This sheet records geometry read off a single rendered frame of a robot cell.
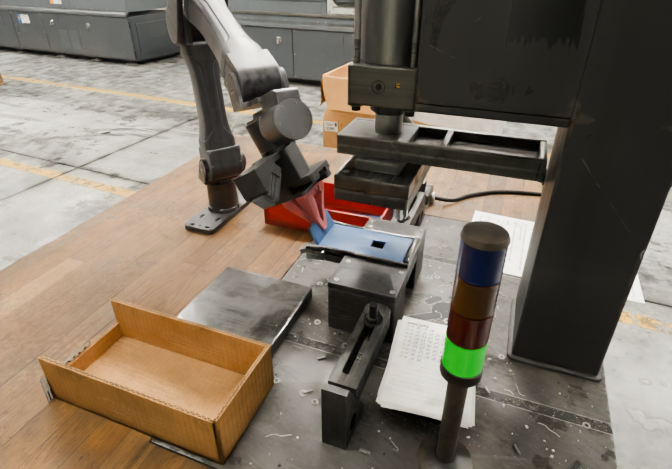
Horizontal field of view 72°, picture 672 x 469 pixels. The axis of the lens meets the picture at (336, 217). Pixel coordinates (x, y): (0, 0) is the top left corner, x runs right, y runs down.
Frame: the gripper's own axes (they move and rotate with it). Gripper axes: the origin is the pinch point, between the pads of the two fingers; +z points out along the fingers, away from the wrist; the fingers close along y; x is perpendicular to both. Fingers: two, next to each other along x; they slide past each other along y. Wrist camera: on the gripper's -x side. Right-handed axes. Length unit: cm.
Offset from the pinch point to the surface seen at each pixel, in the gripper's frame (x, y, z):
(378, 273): -7.1, 9.5, 7.4
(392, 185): -9.0, 18.6, -5.1
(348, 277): -9.6, 6.2, 5.6
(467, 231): -27.0, 30.8, -4.9
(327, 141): 218, -113, 21
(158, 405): -36.1, -5.2, 1.0
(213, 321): -18.6, -12.3, 2.4
